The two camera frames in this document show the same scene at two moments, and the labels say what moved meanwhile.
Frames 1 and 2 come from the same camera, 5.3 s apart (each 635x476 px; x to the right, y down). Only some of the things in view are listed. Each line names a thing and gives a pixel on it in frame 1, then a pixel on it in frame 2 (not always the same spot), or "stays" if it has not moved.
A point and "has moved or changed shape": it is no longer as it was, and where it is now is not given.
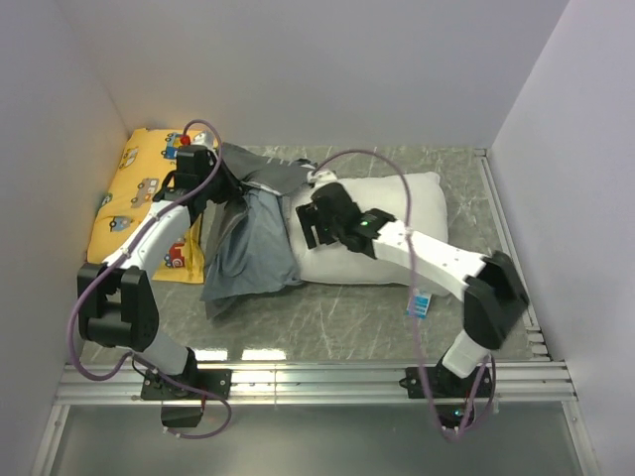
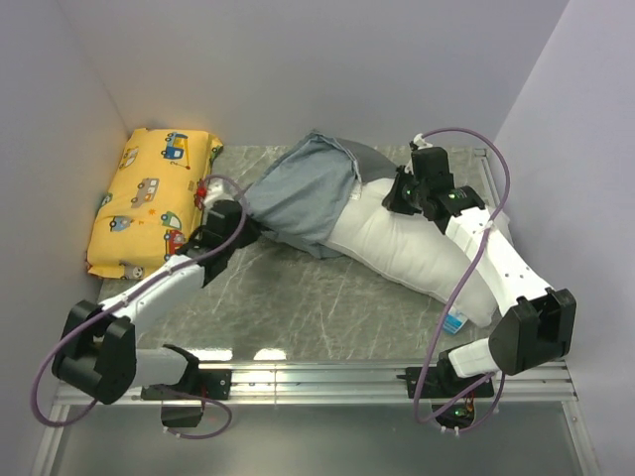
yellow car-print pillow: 145,157 stays
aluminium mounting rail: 513,385 stays
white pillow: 416,200 has moved or changed shape
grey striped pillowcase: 249,247 has moved or changed shape
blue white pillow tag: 422,305 → 453,321
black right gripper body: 327,232 → 406,196
